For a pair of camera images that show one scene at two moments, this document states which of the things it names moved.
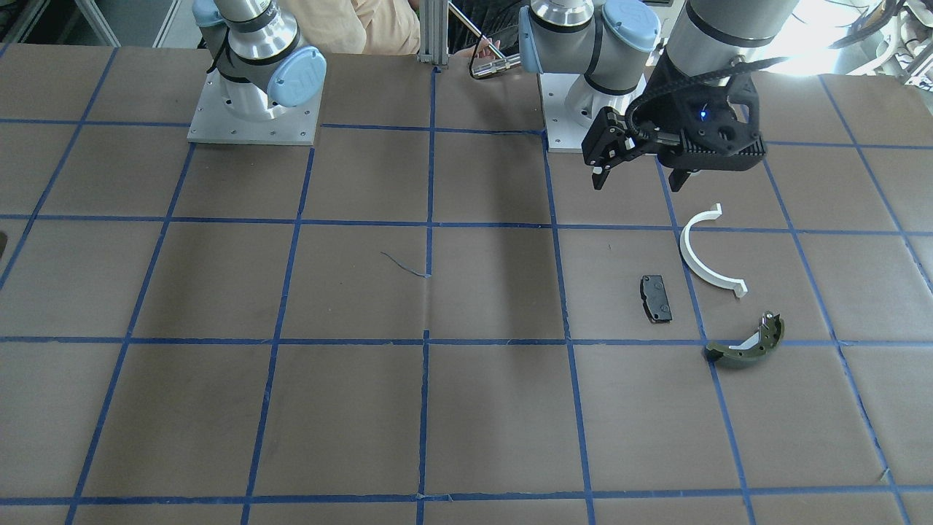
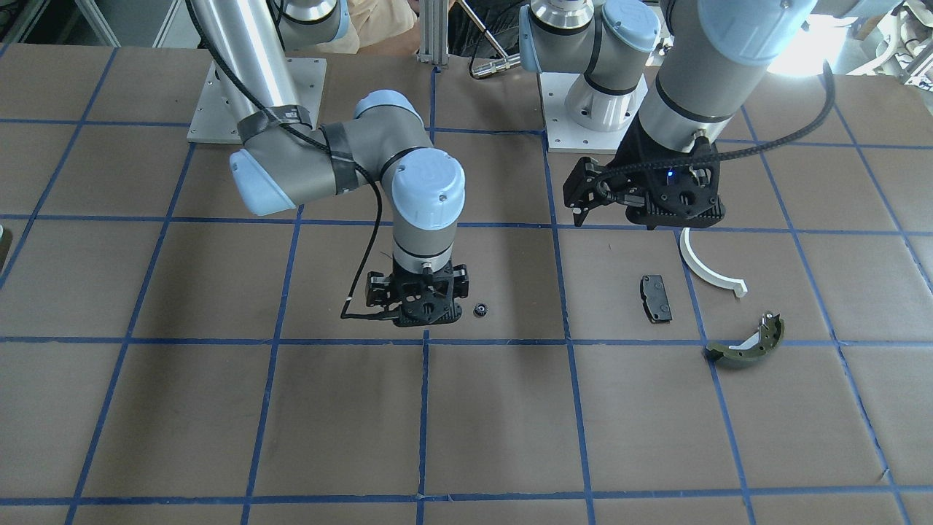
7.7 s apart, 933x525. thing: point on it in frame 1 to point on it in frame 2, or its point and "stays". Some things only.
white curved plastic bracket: (714, 213) stays
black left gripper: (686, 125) to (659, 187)
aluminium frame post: (434, 32) stays
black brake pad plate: (654, 299) stays
